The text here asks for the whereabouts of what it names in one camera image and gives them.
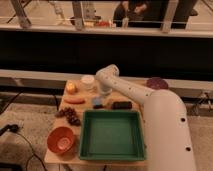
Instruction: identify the green plastic tray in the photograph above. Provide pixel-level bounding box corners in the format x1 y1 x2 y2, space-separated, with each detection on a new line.
79 110 146 161

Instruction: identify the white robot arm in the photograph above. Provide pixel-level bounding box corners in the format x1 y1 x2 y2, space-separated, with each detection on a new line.
95 64 197 171

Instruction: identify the dark grape bunch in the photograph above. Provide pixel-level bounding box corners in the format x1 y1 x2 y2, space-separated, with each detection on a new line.
55 107 81 126

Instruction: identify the blue sponge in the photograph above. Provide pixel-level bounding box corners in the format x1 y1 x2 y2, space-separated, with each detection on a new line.
92 97 103 108

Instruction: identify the orange sausage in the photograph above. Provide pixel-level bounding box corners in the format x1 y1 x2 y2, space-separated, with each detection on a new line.
64 98 85 104

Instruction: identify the person in background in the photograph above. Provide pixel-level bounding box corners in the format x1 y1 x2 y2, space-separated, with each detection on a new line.
113 0 150 27

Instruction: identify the black rectangular block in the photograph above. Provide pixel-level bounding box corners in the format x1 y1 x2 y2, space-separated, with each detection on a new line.
111 101 132 109

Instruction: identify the white cup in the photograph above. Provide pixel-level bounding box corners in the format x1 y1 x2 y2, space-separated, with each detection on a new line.
81 75 95 90

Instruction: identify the orange bowl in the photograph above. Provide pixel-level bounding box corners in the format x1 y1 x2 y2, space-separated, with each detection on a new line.
47 126 75 155

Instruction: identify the black cable with plug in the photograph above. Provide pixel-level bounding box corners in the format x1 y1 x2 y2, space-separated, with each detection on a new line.
0 123 48 171

